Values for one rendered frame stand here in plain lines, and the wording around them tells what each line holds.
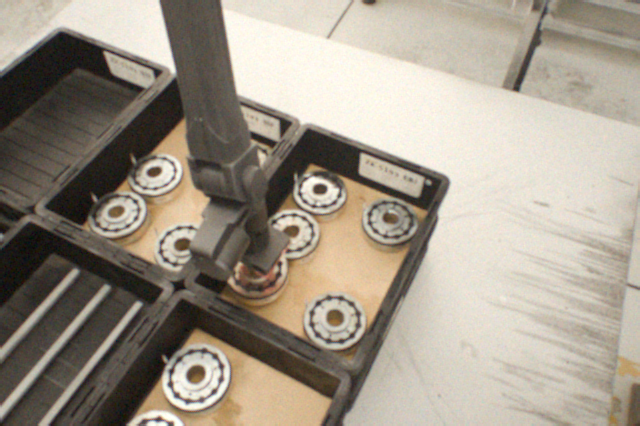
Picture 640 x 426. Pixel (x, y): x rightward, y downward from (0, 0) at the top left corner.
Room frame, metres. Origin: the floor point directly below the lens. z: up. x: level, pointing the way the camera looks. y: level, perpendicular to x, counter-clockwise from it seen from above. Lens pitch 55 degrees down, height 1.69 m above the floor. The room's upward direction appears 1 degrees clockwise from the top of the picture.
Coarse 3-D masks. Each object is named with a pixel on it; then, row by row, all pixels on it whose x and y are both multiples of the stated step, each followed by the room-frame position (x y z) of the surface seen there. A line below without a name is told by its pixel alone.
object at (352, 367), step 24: (288, 144) 0.69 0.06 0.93; (360, 144) 0.69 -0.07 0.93; (408, 168) 0.64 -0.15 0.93; (432, 216) 0.53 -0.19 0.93; (408, 264) 0.44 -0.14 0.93; (192, 288) 0.39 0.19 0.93; (240, 312) 0.35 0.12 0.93; (384, 312) 0.36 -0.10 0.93; (288, 336) 0.32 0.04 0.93; (336, 360) 0.28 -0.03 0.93; (360, 360) 0.28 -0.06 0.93
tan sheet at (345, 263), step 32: (352, 192) 0.66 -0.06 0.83; (320, 224) 0.58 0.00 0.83; (352, 224) 0.58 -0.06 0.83; (320, 256) 0.51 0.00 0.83; (352, 256) 0.51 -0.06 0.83; (384, 256) 0.51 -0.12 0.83; (224, 288) 0.44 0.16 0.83; (288, 288) 0.44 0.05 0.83; (320, 288) 0.45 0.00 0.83; (352, 288) 0.45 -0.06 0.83; (384, 288) 0.45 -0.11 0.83; (288, 320) 0.39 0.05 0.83; (352, 352) 0.33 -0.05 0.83
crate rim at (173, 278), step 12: (168, 84) 0.84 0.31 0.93; (156, 96) 0.81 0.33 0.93; (240, 96) 0.81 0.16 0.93; (144, 108) 0.78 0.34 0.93; (264, 108) 0.78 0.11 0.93; (132, 120) 0.74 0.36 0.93; (288, 120) 0.75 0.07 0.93; (120, 132) 0.71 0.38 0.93; (288, 132) 0.72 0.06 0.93; (108, 144) 0.68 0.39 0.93; (276, 144) 0.69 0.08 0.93; (96, 156) 0.65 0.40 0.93; (276, 156) 0.66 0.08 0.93; (84, 168) 0.62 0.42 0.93; (264, 168) 0.63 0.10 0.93; (72, 180) 0.60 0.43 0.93; (48, 192) 0.57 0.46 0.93; (60, 192) 0.57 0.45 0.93; (48, 204) 0.55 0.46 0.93; (48, 216) 0.52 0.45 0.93; (60, 216) 0.52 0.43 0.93; (72, 228) 0.50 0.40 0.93; (84, 228) 0.50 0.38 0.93; (96, 240) 0.47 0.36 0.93; (108, 240) 0.47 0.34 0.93; (120, 252) 0.45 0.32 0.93; (132, 252) 0.45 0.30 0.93; (144, 264) 0.43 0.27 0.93; (156, 264) 0.43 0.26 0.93; (192, 264) 0.43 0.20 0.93; (168, 276) 0.41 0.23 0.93; (180, 276) 0.41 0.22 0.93
